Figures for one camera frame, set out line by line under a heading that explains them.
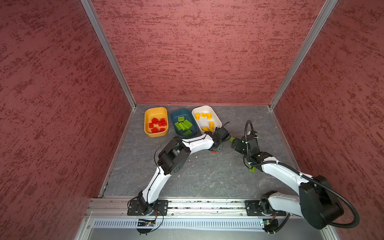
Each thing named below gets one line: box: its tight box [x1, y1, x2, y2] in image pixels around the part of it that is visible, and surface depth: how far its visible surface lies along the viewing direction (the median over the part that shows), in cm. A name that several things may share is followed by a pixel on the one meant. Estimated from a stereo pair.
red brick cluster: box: [151, 117, 160, 125], surface depth 111 cm
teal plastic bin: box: [170, 108, 199, 139], surface depth 109 cm
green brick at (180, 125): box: [174, 122, 185, 131], surface depth 107 cm
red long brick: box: [157, 118, 167, 127], surface depth 109 cm
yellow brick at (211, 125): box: [209, 121, 216, 129], surface depth 108 cm
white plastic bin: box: [192, 105, 223, 134], surface depth 114 cm
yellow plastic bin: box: [144, 107, 169, 138], surface depth 111 cm
